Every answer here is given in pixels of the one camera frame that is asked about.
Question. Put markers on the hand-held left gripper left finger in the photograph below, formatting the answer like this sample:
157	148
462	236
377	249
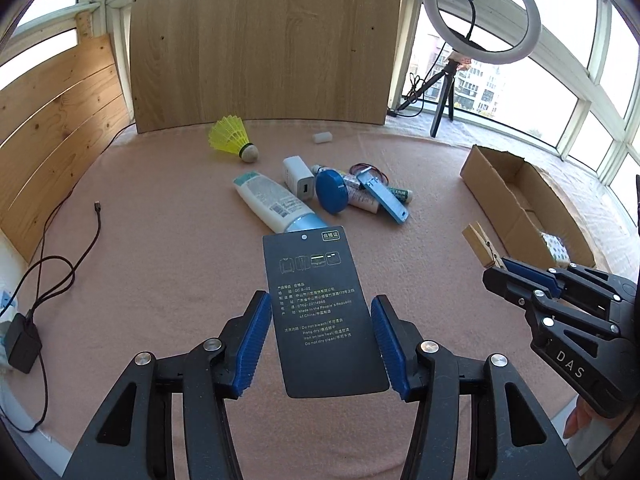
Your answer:
250	345

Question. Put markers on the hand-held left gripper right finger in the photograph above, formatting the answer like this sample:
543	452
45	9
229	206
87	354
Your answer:
392	345

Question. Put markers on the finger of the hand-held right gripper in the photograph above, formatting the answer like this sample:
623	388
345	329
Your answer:
535	272
510	287

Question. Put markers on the wooden clothespin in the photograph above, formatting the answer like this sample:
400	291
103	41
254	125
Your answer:
482	247

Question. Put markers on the black hang tag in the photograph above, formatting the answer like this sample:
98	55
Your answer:
320	310

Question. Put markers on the cardboard box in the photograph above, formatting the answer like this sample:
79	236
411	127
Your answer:
492	175

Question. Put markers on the white charger plug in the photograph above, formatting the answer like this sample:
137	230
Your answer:
297	175

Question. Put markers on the yellow shuttlecock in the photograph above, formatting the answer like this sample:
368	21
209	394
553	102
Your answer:
230	132

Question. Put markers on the person's right hand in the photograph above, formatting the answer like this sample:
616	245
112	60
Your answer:
580	417

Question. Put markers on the patterned white small box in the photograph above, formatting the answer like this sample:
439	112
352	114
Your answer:
555	249

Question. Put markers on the green white small tube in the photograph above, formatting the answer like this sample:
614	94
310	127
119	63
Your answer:
404	194

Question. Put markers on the white lotion tube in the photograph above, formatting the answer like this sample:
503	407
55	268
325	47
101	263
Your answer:
270	202

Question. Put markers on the blue utility knife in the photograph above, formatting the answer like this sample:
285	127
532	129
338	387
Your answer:
387	200

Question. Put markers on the patterned white tube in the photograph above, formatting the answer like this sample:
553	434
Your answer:
357	200

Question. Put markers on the blue round container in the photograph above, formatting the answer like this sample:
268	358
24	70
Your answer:
330	192

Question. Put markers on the red elastic hair band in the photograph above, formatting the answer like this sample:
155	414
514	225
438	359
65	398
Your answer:
359	166

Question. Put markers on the black tripod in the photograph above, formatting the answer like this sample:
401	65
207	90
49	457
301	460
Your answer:
442	105

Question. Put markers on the small white block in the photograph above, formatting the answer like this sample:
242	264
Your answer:
323	137

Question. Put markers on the black power adapter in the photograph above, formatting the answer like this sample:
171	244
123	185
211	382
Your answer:
22	342

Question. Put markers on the white power strip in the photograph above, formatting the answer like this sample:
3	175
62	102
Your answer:
6	305

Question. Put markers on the wooden slat panel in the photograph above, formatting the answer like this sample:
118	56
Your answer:
50	160

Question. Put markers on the large wooden board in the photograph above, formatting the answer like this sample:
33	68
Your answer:
260	40

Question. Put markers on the white window frame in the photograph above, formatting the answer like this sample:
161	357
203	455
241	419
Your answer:
562	42

